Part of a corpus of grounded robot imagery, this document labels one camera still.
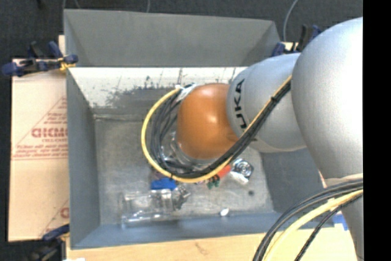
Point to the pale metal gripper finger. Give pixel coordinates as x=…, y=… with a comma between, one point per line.
x=182, y=196
x=161, y=200

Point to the blue sponge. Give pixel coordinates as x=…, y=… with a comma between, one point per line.
x=162, y=184

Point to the small white scrap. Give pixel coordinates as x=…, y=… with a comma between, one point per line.
x=224, y=212

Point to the grey metal bin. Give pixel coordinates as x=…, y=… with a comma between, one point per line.
x=122, y=143

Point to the brown cardboard board, red print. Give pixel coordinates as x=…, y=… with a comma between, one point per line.
x=36, y=180

